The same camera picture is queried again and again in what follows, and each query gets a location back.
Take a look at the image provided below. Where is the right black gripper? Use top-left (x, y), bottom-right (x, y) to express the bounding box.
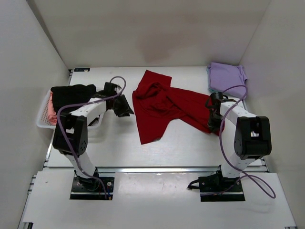
top-left (206, 109), bottom-right (224, 133)

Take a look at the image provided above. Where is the red t shirt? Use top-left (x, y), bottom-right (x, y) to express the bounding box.
top-left (132, 70), bottom-right (212, 145)

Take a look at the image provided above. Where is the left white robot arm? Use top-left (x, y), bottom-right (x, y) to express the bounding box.
top-left (51, 81), bottom-right (133, 191)

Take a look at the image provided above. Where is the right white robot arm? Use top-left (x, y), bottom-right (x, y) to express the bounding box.
top-left (187, 92), bottom-right (272, 196)

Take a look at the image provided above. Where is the folded teal cloth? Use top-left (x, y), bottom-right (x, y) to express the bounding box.
top-left (208, 86), bottom-right (217, 93)

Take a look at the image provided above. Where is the folded lavender t shirt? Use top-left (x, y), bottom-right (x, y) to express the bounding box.
top-left (207, 62), bottom-right (247, 98)

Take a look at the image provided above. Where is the black t shirt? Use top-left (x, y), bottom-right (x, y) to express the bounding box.
top-left (51, 84), bottom-right (97, 114)

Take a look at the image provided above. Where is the small label sticker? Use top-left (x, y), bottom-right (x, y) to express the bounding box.
top-left (73, 68), bottom-right (90, 72)

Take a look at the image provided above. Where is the pink t shirt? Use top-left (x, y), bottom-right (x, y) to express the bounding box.
top-left (47, 97), bottom-right (57, 125)

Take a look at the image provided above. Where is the white plastic laundry basket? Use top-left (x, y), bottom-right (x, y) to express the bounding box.
top-left (36, 89), bottom-right (103, 132)

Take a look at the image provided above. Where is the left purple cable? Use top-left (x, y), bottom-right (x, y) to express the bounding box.
top-left (56, 76), bottom-right (127, 200)

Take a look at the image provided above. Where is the purple cable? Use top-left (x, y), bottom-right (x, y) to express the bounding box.
top-left (56, 76), bottom-right (127, 200)
top-left (200, 84), bottom-right (277, 199)

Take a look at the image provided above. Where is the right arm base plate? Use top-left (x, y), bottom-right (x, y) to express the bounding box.
top-left (199, 174), bottom-right (245, 202)

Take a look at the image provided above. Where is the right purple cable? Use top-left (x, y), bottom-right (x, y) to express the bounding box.
top-left (200, 84), bottom-right (277, 199)

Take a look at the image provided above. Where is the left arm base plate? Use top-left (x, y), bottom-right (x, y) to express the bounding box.
top-left (70, 175), bottom-right (115, 200)

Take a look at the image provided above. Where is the aluminium rail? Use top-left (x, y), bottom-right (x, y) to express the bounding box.
top-left (43, 165), bottom-right (268, 173)

